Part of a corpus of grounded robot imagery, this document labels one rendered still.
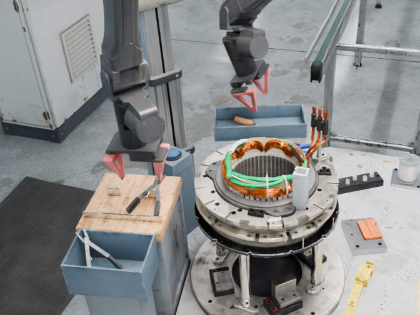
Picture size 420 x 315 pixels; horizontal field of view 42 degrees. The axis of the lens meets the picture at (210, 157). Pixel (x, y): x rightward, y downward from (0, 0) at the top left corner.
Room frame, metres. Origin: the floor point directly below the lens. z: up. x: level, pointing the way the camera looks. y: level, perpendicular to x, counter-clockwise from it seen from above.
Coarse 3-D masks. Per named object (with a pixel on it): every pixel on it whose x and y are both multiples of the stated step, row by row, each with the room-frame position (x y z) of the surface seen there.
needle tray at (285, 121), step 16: (224, 112) 1.36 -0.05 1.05; (240, 112) 1.35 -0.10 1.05; (256, 112) 1.35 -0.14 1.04; (272, 112) 1.35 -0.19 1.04; (288, 112) 1.34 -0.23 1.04; (224, 128) 1.25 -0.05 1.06; (240, 128) 1.25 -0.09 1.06; (256, 128) 1.25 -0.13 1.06; (272, 128) 1.24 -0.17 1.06; (288, 128) 1.24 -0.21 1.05; (304, 128) 1.24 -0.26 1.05
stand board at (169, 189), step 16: (112, 176) 1.07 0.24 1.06; (128, 176) 1.07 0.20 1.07; (144, 176) 1.06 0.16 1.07; (96, 192) 1.02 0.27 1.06; (128, 192) 1.01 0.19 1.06; (160, 192) 1.00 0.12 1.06; (176, 192) 1.00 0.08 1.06; (96, 208) 0.96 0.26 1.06; (112, 208) 0.95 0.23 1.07; (144, 208) 0.95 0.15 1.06; (160, 208) 0.94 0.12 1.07; (80, 224) 0.91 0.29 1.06; (96, 224) 0.90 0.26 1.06; (112, 224) 0.90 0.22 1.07; (128, 224) 0.90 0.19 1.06; (144, 224) 0.89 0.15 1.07; (160, 224) 0.89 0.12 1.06; (160, 240) 0.86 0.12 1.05
